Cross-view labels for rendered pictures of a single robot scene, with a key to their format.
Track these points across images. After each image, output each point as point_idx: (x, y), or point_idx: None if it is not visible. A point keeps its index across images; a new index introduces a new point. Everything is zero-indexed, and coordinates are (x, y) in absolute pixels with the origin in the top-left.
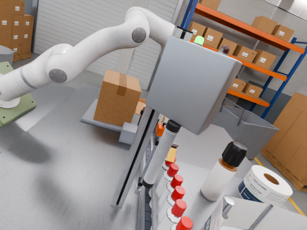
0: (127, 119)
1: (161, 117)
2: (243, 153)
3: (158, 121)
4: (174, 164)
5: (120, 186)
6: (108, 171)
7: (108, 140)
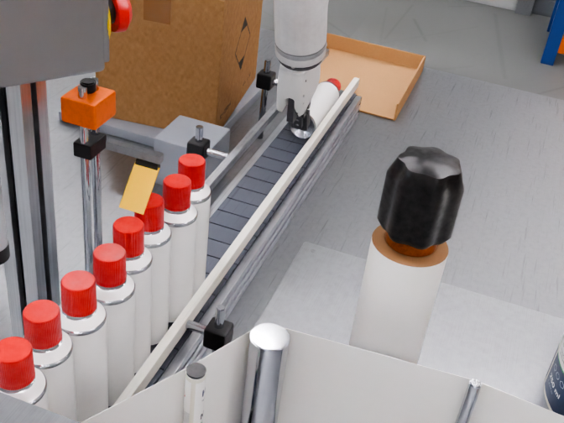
0: (202, 109)
1: (296, 92)
2: (425, 189)
3: (293, 107)
4: (133, 216)
5: (12, 286)
6: (63, 264)
7: (119, 177)
